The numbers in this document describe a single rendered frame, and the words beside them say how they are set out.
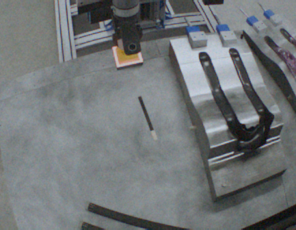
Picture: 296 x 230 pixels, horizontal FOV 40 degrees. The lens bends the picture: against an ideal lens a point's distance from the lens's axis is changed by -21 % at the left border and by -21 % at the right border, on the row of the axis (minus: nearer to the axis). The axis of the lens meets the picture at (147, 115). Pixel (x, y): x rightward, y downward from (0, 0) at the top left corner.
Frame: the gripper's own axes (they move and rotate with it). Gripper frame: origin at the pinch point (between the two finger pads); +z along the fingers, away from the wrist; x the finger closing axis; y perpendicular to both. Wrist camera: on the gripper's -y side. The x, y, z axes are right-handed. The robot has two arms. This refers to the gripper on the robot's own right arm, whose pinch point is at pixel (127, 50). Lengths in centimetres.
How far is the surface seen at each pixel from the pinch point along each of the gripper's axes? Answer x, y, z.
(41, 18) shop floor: 36, 100, 84
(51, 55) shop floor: 30, 66, 84
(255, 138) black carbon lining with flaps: -28.7, -38.6, -2.5
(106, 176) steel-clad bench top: 14.7, -35.8, 4.6
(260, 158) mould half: -29, -45, -1
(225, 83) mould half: -24.4, -19.9, -3.7
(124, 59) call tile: 1.6, -2.3, 1.2
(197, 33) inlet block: -20.9, -2.9, -7.6
